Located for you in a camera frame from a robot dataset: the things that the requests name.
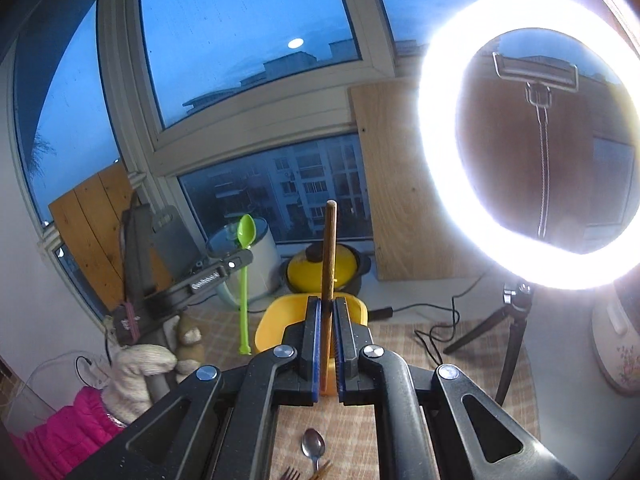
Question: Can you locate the green plastic spoon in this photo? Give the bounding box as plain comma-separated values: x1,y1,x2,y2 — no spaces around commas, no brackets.
236,214,256,356

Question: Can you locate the thick wooden chopstick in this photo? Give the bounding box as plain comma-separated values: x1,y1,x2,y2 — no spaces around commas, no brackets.
320,200,337,392

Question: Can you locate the left hand in knit glove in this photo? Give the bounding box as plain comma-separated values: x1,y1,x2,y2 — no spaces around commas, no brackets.
101,313,205,427

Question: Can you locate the yellow plastic utensil holder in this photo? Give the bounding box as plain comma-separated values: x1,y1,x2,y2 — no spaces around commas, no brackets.
255,292,369,406

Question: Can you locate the checkered table mat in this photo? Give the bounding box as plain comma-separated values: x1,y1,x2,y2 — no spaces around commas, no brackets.
189,306,540,479

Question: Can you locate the metal spoon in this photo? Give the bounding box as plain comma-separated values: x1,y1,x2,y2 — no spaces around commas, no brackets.
300,428,326,472

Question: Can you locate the grey cutting board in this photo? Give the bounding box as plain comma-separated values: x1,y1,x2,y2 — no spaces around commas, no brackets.
151,206,202,281

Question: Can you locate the yellow lidded casserole pot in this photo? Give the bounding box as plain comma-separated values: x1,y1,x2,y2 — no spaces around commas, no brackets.
280,242,371,296

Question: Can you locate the wooden chopstick on mat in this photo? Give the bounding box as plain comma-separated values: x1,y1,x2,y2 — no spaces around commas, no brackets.
308,460,333,480

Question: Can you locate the white electric kettle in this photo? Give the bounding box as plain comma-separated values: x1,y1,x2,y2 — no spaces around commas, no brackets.
206,217,281,308

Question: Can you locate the metal fork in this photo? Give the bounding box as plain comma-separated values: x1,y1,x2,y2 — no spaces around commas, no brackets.
280,467,300,480

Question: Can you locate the pine wood panel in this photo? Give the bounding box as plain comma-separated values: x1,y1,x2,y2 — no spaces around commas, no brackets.
48,160,174,313

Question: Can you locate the light wooden board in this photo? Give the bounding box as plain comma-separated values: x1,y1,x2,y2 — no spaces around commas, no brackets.
348,79,489,282

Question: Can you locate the pink jacket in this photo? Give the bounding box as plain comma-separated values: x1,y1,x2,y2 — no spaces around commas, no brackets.
10,387,125,479

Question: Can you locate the phone clamp holder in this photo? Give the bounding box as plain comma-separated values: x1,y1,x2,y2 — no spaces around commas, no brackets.
492,52,579,110

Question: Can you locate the black power cable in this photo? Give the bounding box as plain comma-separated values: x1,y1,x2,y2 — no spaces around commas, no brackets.
366,268,494,366

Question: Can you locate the ring light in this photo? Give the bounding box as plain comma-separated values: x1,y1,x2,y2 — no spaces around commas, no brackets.
416,0,639,290

